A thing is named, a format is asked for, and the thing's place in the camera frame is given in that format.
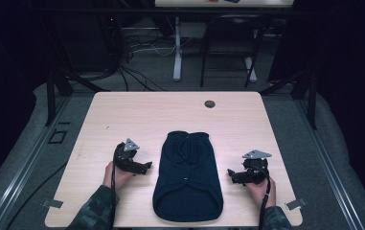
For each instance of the person's right hand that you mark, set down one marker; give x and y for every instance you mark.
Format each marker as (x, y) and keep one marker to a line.
(260, 191)

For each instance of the round grey table grommet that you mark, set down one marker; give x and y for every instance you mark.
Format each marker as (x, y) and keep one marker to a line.
(209, 104)

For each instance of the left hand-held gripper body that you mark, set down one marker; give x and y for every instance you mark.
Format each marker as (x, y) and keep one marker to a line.
(126, 156)

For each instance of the aluminium floor rail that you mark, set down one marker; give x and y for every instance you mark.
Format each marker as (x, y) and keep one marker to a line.
(27, 166)
(328, 166)

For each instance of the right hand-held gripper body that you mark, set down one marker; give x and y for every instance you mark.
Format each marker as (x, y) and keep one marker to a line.
(254, 166)

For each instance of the black chair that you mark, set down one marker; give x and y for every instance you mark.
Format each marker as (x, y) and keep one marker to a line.
(231, 48)

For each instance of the white desk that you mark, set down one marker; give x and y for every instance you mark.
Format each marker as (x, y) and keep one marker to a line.
(223, 3)

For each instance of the dark navy knit garment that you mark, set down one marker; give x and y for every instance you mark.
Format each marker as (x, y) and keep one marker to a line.
(188, 179)

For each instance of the person's left hand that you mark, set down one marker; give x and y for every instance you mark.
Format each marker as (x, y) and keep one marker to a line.
(119, 177)

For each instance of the black metal stand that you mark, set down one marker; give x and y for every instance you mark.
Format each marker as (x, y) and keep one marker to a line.
(55, 96)
(301, 92)

